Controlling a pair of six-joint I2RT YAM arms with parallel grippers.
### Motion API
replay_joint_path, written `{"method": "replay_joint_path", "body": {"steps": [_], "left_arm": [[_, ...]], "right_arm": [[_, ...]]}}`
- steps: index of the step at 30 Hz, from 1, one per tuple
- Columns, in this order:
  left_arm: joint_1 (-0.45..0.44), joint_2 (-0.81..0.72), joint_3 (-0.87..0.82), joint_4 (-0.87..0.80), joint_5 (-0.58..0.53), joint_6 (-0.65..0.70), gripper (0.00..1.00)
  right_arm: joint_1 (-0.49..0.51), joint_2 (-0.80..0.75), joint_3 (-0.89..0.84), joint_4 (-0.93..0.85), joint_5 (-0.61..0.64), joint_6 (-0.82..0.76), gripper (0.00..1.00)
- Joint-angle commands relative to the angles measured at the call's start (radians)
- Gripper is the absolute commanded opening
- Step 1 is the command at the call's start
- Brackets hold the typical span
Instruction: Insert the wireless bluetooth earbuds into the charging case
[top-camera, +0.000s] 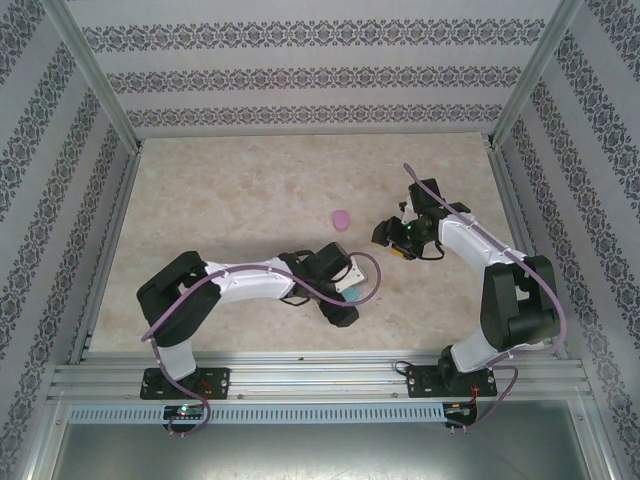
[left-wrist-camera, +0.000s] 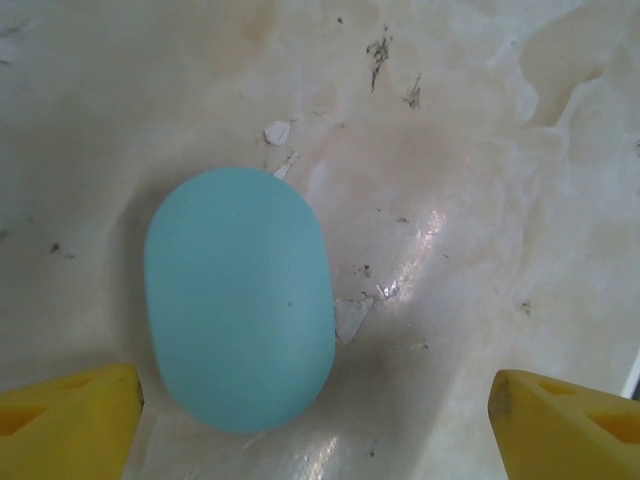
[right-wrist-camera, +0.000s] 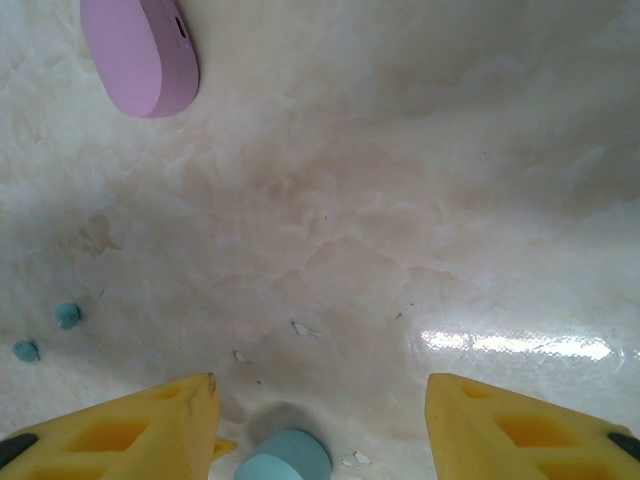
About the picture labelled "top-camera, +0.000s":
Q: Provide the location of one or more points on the pink earbud charging case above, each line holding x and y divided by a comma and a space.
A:
342, 220

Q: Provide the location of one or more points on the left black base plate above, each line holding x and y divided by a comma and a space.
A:
217, 382

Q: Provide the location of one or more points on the right small circuit board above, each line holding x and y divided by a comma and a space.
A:
460, 411

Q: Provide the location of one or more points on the small circuit board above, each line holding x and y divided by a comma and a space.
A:
460, 411
185, 411

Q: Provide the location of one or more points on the aluminium mounting rail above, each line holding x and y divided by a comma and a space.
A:
310, 375

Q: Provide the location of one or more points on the aluminium frame post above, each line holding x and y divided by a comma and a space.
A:
91, 70
536, 70

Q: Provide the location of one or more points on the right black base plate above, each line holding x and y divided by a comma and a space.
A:
417, 382

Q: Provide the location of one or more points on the aluminium table side rail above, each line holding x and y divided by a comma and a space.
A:
121, 190
512, 190

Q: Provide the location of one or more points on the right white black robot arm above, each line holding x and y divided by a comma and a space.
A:
460, 240

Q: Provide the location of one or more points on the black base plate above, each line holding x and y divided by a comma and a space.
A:
217, 382
417, 382

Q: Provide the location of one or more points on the left small circuit board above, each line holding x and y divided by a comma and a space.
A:
185, 411

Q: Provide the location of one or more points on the blue earbud charging case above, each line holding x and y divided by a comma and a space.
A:
354, 295

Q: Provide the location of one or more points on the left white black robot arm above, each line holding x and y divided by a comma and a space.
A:
250, 284

